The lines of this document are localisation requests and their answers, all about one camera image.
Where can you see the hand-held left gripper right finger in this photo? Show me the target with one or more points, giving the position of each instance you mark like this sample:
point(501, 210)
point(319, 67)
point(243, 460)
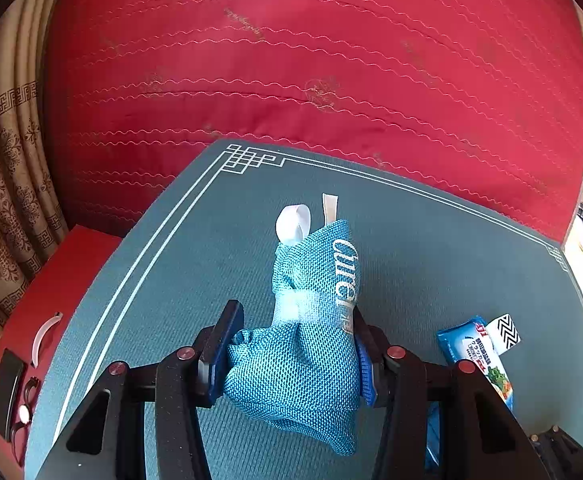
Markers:
point(366, 380)

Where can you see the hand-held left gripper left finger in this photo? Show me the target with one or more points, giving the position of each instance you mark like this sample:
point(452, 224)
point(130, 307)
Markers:
point(215, 375)

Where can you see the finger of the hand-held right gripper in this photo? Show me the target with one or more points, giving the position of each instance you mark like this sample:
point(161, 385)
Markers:
point(561, 452)

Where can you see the teal mesh pouch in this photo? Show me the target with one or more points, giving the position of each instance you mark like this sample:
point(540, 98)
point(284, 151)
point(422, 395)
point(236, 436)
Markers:
point(296, 370)

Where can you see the blue snack packet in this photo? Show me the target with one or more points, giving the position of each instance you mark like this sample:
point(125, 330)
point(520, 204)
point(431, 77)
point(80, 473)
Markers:
point(466, 345)

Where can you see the white box with zigzag print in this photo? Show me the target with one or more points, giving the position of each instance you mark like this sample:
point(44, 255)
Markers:
point(505, 332)

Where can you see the teal table mat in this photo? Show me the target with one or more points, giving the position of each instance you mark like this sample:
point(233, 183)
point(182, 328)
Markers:
point(196, 240)

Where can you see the red bedside cabinet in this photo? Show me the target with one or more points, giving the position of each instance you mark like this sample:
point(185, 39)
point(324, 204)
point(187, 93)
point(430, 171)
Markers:
point(71, 280)

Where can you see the eyeglasses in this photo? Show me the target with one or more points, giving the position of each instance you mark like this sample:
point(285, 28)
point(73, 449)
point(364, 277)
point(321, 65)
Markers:
point(23, 412)

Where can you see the black flat device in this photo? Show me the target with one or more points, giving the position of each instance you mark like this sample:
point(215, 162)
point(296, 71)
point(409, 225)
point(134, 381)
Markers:
point(6, 390)

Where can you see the beige patterned curtain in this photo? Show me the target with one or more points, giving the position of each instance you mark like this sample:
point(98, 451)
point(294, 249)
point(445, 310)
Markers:
point(6, 185)

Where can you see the red quilted mattress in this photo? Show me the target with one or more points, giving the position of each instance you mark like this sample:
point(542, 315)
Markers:
point(321, 60)

